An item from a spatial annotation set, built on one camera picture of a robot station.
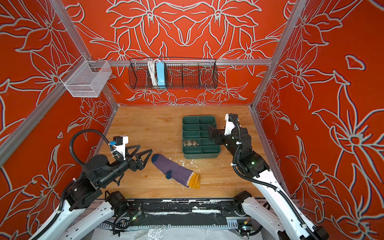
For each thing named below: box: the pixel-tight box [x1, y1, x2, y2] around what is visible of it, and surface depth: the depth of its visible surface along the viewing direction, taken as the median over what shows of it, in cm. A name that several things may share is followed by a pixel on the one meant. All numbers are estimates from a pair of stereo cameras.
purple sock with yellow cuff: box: [152, 154, 201, 190], surface depth 85 cm
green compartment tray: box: [182, 115, 221, 160], surface depth 97 cm
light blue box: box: [156, 62, 166, 86], surface depth 92 cm
